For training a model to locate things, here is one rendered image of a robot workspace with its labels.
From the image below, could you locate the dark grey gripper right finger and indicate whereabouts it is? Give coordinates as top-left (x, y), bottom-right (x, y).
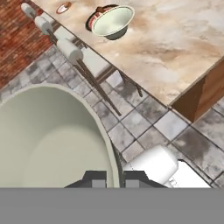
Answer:
top-left (123, 170), bottom-right (168, 189)

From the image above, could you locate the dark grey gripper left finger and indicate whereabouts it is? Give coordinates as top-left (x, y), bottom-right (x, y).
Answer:
top-left (63, 170), bottom-right (108, 189)

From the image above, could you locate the large pale green bowl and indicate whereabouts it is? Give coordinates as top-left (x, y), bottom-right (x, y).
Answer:
top-left (0, 83), bottom-right (123, 189)

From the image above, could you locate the brown wooden dining counter base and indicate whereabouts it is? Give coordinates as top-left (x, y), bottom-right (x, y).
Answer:
top-left (170, 56), bottom-right (224, 123)

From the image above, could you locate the red-rimmed plate with cooked food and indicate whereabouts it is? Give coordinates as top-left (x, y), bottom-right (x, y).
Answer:
top-left (85, 4), bottom-right (113, 33)

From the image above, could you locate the small pale green bowl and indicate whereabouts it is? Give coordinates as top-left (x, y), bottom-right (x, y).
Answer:
top-left (91, 4), bottom-right (136, 41)

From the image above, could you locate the small white appetizer plate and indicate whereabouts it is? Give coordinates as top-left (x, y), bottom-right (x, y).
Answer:
top-left (55, 1), bottom-right (73, 15)

